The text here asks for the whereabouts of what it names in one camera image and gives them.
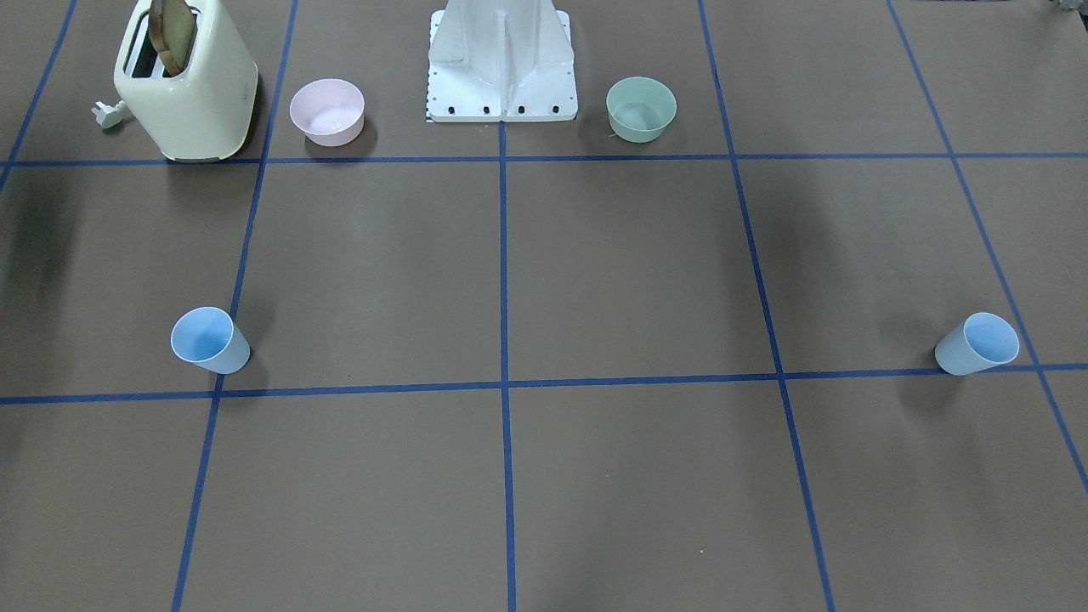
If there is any green plastic bowl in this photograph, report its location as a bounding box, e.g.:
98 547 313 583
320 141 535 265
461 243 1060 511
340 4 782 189
605 76 677 144

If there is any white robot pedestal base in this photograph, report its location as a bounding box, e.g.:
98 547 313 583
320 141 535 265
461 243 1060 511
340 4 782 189
425 1 579 123

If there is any white toaster power plug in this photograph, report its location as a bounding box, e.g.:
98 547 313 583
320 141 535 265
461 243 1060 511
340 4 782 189
92 100 128 128

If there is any cream two-slot toaster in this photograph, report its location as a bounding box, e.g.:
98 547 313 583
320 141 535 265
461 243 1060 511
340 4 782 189
113 1 259 162

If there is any pink plastic bowl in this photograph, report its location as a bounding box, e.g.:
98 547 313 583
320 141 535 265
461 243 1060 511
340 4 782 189
289 78 366 147

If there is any toasted bread slice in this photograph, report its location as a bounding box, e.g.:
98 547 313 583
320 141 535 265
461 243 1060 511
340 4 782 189
148 0 196 77

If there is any light blue cup robot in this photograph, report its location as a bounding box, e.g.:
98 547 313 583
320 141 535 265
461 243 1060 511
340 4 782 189
168 306 252 375
934 311 1021 376

